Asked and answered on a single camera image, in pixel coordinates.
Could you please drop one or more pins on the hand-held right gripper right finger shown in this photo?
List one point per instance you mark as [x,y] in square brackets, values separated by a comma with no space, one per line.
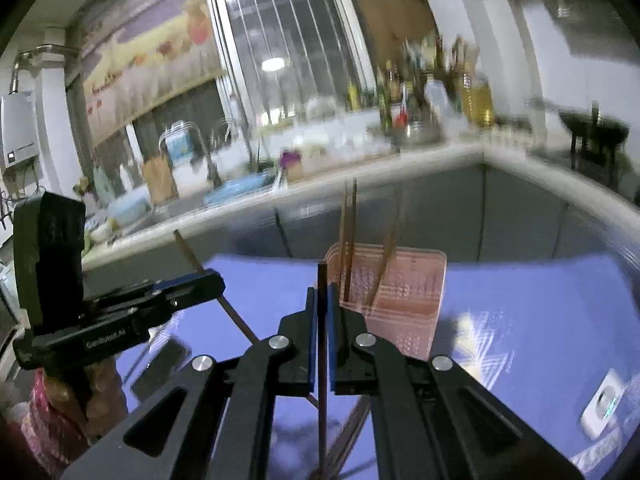
[333,345]

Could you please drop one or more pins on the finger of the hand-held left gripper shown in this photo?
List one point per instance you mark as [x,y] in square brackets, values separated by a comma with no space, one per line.
[195,290]

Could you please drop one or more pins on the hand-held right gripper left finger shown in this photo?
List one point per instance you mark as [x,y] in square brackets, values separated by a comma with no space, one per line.
[312,345]

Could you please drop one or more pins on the dark wooden chopstick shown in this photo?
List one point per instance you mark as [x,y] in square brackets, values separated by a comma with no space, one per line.
[235,317]
[323,425]

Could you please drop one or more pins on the pink plastic utensil basket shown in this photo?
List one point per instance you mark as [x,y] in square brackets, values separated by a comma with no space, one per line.
[400,300]

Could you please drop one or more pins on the bundle of chopsticks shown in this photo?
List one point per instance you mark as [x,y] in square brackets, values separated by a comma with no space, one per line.
[352,240]

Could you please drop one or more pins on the person's left forearm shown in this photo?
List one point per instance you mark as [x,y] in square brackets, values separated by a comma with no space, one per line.
[45,430]

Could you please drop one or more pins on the person's left hand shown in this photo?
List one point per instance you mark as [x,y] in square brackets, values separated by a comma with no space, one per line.
[105,395]

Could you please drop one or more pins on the black smartphone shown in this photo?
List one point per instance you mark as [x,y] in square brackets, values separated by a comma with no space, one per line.
[165,365]

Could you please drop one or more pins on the light blue plastic basin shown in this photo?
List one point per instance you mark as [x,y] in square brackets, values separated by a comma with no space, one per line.
[130,208]

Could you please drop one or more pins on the blue plastic tray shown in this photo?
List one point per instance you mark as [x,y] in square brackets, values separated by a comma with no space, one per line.
[235,190]

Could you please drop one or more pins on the wooden cutting board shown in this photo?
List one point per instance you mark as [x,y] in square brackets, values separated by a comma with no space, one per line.
[160,180]

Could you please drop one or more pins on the tall metal faucet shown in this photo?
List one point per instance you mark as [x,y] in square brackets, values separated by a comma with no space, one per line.
[212,165]

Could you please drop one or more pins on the white water heater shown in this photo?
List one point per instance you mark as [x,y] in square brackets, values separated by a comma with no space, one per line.
[20,130]

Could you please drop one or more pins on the blue detergent container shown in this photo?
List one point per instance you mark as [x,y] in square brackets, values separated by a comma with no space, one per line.
[179,145]

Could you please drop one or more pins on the purple vegetable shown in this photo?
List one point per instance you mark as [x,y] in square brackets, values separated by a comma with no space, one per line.
[291,161]

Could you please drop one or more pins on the blue printed tablecloth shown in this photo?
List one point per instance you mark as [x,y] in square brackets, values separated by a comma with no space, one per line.
[500,310]

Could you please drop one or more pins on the metal exhaust pipe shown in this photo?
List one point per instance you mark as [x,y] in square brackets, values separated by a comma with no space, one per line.
[15,75]

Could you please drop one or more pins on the steel bowl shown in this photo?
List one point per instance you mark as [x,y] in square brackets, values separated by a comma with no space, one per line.
[417,132]

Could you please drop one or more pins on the red kitchen tool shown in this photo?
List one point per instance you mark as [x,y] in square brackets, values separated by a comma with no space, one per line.
[401,119]

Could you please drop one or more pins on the printed window blind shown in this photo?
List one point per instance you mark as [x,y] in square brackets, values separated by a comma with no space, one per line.
[150,45]

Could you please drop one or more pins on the small yellow bottle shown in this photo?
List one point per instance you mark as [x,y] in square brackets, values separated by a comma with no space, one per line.
[354,97]

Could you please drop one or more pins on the white plastic jug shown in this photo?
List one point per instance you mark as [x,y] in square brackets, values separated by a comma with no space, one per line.
[435,97]

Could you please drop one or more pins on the white plastic device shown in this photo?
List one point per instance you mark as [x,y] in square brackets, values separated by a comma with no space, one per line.
[602,405]

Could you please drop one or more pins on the barred kitchen window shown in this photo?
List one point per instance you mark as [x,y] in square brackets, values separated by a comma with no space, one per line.
[290,25]

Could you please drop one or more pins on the yellow cooking oil bottle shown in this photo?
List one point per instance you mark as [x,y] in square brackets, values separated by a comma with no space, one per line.
[480,100]

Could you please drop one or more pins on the gas stove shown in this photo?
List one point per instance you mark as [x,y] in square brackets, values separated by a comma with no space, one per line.
[595,160]

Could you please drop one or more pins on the black wok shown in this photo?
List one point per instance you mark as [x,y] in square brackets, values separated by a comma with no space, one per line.
[595,127]

